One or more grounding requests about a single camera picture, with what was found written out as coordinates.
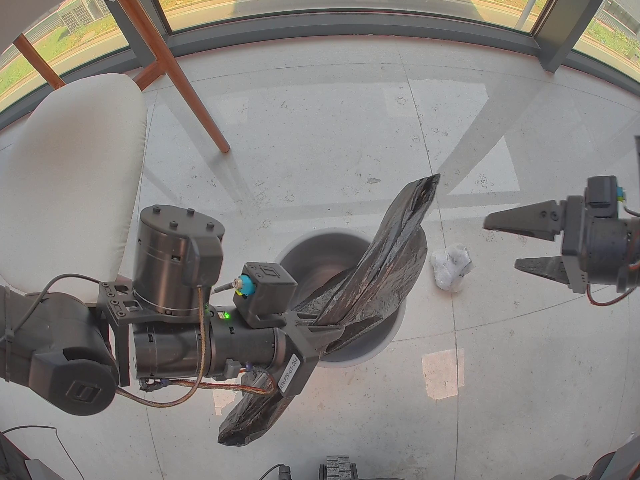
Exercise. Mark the white trash bin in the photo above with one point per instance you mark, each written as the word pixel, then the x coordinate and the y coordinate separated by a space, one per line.
pixel 320 253

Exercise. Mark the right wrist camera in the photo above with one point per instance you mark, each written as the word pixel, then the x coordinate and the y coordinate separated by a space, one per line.
pixel 602 195

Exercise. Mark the window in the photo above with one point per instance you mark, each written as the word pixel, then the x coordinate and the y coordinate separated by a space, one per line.
pixel 350 23

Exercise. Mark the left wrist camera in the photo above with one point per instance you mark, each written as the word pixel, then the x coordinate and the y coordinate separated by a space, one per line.
pixel 270 288

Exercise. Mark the white cushioned wooden chair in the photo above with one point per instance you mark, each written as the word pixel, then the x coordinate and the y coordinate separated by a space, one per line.
pixel 75 168

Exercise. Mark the black plastic bag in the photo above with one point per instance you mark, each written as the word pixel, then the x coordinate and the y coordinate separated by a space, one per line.
pixel 395 248

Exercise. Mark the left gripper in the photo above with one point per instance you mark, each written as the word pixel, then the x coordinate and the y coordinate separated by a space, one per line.
pixel 250 348

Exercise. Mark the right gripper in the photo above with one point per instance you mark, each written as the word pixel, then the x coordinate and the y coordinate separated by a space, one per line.
pixel 605 253

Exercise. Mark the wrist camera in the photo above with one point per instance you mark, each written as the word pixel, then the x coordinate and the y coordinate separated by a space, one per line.
pixel 270 288
pixel 602 195

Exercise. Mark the crumpled white paper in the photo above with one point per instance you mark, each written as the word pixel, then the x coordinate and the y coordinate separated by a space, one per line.
pixel 450 268

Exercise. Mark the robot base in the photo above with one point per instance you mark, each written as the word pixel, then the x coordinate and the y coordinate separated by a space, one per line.
pixel 339 468

